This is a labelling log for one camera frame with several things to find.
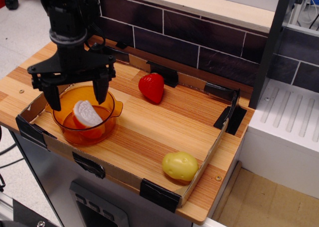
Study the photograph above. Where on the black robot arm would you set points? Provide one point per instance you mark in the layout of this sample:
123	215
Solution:
70	23

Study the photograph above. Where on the white toy sink drainboard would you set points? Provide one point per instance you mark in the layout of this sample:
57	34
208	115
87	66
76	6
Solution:
282	140

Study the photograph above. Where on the yellow toy potato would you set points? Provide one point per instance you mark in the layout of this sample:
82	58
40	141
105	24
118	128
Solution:
180	166

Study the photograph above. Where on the salmon sushi toy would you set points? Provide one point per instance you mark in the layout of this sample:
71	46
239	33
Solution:
87	120

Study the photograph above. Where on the red toy strawberry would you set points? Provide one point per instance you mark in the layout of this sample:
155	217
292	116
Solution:
152	87

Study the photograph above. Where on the grey oven control panel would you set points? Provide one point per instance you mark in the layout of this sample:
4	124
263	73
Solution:
96	211

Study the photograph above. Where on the cardboard fence with black tape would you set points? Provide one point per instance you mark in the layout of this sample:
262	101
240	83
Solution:
192	117

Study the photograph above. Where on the orange transparent plastic pot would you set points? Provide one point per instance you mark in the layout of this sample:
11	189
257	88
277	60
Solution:
109	110

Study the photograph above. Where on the black caster wheel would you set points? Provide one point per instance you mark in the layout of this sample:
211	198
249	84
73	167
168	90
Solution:
11	4

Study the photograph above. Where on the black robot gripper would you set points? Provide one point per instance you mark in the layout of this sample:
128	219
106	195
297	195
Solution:
73	65

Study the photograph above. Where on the dark grey vertical post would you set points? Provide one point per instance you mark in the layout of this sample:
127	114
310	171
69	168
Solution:
275	30

